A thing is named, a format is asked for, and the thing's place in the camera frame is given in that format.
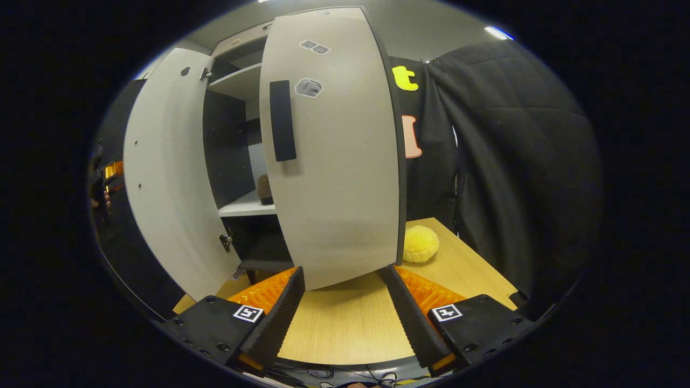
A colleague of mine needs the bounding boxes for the white shoe cabinet door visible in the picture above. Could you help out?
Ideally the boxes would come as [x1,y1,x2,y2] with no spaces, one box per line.
[259,6,407,292]
[123,47,242,302]

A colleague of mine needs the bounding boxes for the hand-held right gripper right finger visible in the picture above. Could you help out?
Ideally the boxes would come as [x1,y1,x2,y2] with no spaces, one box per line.
[379,264,535,378]

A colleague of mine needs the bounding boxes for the brown fuzzy shoe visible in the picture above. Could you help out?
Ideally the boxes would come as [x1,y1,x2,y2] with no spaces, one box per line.
[257,173,275,206]

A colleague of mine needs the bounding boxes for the white shoe cabinet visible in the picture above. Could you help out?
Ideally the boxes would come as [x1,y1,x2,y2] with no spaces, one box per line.
[202,22,302,285]

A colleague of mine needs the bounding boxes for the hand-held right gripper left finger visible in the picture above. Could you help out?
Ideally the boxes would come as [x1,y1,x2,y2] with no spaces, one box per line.
[162,266,306,378]

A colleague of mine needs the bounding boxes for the yellow round plush toy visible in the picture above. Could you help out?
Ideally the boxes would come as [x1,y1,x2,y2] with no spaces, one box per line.
[402,225,441,265]

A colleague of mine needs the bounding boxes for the black door handle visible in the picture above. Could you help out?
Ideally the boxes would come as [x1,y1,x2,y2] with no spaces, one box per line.
[269,80,298,163]

